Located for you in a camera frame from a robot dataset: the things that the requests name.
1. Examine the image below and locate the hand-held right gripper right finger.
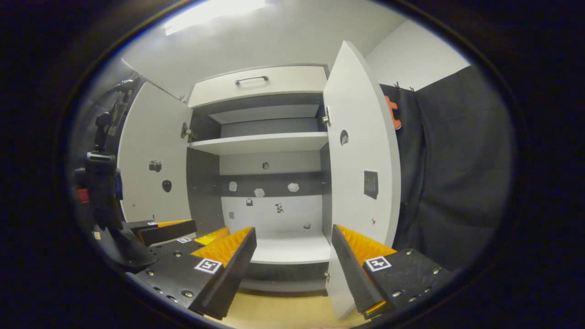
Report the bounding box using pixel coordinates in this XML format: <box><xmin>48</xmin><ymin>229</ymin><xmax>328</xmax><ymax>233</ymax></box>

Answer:
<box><xmin>331</xmin><ymin>224</ymin><xmax>453</xmax><ymax>320</ymax></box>

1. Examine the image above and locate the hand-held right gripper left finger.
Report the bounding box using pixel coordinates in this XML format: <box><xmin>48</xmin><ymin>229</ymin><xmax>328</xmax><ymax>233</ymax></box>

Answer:
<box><xmin>136</xmin><ymin>226</ymin><xmax>257</xmax><ymax>320</ymax></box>

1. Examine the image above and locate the cabinet door with camera sticker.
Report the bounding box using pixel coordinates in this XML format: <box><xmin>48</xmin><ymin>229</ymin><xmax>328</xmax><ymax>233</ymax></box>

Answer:
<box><xmin>117</xmin><ymin>81</ymin><xmax>193</xmax><ymax>224</ymax></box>

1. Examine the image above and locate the cabinet door with headphone sticker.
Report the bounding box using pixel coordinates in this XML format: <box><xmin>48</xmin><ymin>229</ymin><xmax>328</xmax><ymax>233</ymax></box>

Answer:
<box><xmin>322</xmin><ymin>40</ymin><xmax>402</xmax><ymax>319</ymax></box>

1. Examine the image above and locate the white double-door shoe cabinet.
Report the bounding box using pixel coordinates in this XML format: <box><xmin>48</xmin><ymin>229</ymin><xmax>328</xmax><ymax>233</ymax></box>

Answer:
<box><xmin>117</xmin><ymin>40</ymin><xmax>402</xmax><ymax>319</ymax></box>

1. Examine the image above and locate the white cabinet bottom shelf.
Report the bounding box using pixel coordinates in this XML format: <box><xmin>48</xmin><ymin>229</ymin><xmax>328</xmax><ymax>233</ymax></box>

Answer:
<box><xmin>247</xmin><ymin>230</ymin><xmax>332</xmax><ymax>265</ymax></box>

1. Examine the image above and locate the thick white cabinet shelf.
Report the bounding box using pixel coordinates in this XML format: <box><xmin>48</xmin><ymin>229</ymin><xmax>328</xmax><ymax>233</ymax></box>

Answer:
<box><xmin>188</xmin><ymin>132</ymin><xmax>330</xmax><ymax>156</ymax></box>

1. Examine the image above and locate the thin white cabinet shelf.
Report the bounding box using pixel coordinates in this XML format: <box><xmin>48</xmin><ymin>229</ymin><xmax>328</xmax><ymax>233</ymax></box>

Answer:
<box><xmin>209</xmin><ymin>104</ymin><xmax>320</xmax><ymax>125</ymax></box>

